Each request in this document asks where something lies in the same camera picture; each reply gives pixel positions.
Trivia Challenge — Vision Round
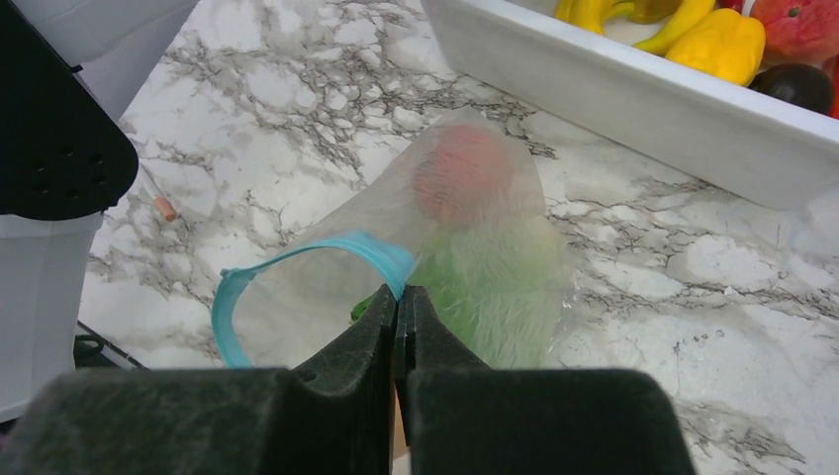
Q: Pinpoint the peach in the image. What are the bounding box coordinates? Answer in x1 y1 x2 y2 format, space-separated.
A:
412 125 515 227
750 0 838 64

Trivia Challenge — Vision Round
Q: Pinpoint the yellow pepper front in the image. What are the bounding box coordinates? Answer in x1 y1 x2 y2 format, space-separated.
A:
665 8 767 86

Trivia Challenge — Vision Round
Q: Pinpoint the orange carrot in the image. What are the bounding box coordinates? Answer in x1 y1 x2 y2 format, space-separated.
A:
828 56 839 119

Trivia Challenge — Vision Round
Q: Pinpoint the green lettuce head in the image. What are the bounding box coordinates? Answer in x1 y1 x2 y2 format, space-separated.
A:
374 214 573 369

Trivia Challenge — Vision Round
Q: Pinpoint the yellow banana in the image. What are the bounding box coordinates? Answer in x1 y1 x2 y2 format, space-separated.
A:
633 0 716 56

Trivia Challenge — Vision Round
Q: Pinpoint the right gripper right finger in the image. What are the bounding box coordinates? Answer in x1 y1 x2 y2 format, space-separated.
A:
395 286 695 474

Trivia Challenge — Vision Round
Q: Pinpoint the clear zip top bag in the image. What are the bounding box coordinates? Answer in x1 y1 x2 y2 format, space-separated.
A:
211 108 575 369

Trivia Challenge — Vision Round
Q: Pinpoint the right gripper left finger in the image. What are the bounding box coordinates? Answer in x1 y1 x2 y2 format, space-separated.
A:
1 289 398 474

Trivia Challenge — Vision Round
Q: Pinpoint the small pink-tipped stick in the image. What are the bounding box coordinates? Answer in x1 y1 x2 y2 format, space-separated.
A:
139 164 177 223

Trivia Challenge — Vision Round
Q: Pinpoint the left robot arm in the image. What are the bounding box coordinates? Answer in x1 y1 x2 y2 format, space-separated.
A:
1 1 195 422

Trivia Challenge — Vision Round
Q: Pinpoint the dark purple plum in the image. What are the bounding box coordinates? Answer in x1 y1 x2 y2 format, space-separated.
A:
748 63 835 115

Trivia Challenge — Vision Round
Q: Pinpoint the white plastic bin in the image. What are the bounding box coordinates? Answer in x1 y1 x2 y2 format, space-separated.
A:
422 1 838 210

